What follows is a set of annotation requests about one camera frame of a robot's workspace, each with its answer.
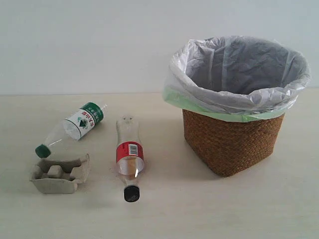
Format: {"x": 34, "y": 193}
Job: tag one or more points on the brown woven wicker basket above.
{"x": 228, "y": 148}

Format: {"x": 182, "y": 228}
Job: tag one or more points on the green-label clear plastic bottle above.
{"x": 66, "y": 135}

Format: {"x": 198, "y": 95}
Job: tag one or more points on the red-label clear plastic bottle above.
{"x": 129, "y": 156}

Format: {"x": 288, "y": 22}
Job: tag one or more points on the grey cardboard egg carton piece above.
{"x": 60, "y": 177}

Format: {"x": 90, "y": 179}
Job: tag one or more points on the light green plastic bag liner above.
{"x": 235, "y": 78}

